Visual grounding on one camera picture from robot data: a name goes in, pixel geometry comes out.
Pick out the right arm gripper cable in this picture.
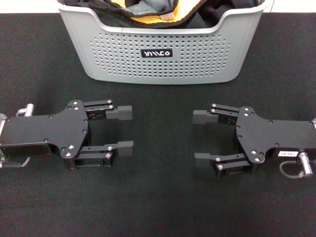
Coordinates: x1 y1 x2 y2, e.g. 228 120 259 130
278 152 316 179

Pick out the yellow grey towel black trim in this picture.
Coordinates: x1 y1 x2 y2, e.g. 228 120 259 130
98 0 196 27

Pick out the arm gripper cable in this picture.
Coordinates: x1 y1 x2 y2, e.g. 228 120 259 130
0 158 32 170
278 152 316 179

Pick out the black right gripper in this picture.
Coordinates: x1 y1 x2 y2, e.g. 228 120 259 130
192 103 314 177

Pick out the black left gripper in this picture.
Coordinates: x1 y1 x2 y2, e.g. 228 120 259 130
0 100 112 171

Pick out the grey perforated plastic storage box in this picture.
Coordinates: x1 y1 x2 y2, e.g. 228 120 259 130
58 0 275 85

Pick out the black clothes pile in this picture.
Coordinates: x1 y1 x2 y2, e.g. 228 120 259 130
95 0 260 29

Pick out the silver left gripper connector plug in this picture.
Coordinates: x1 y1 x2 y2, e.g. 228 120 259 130
16 103 35 117

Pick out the left arm gripper cable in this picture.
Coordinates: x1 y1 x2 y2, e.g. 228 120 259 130
0 158 32 170

